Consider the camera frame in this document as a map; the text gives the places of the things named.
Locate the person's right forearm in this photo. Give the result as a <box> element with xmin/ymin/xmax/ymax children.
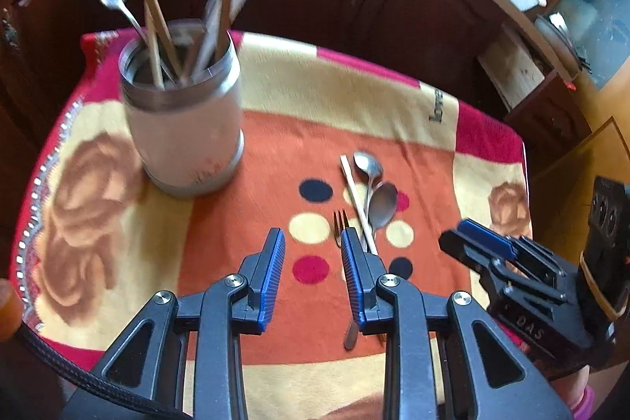
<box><xmin>556</xmin><ymin>366</ymin><xmax>599</xmax><ymax>420</ymax></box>

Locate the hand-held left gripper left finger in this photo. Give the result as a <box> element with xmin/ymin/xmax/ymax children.
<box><xmin>74</xmin><ymin>227</ymin><xmax>287</xmax><ymax>420</ymax></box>

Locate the printed fleece blanket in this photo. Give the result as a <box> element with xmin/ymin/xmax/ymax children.
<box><xmin>10</xmin><ymin>29</ymin><xmax>532</xmax><ymax>420</ymax></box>

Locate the black braided cable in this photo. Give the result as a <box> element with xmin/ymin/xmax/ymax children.
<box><xmin>12</xmin><ymin>324</ymin><xmax>195</xmax><ymax>420</ymax></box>

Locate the open wooden drawer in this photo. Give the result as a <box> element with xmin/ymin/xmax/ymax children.
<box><xmin>476</xmin><ymin>26</ymin><xmax>564</xmax><ymax>111</ymax></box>

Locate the small metal spoon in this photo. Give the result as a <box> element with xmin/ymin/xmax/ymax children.
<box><xmin>353</xmin><ymin>151</ymin><xmax>385</xmax><ymax>248</ymax></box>

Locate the orange rounded object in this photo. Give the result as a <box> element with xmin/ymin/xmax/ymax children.
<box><xmin>0</xmin><ymin>279</ymin><xmax>24</xmax><ymax>342</ymax></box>

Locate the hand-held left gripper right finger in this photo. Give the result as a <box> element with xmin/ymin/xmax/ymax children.
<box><xmin>341</xmin><ymin>227</ymin><xmax>574</xmax><ymax>420</ymax></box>

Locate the ornate brass door handle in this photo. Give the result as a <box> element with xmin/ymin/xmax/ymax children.
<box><xmin>2</xmin><ymin>7</ymin><xmax>18</xmax><ymax>52</ymax></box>

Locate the metal cutlery piece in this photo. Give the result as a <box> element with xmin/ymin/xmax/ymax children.
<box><xmin>184</xmin><ymin>0</ymin><xmax>227</xmax><ymax>76</ymax></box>

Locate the white metal utensil holder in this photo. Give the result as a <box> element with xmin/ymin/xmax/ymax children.
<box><xmin>118</xmin><ymin>19</ymin><xmax>245</xmax><ymax>199</ymax></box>

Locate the large metal spoon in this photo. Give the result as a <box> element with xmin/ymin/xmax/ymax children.
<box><xmin>361</xmin><ymin>182</ymin><xmax>398</xmax><ymax>253</ymax></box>

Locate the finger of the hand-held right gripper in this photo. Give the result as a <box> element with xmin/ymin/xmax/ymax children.
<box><xmin>457</xmin><ymin>218</ymin><xmax>574</xmax><ymax>290</ymax></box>
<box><xmin>438</xmin><ymin>229</ymin><xmax>566</xmax><ymax>303</ymax></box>

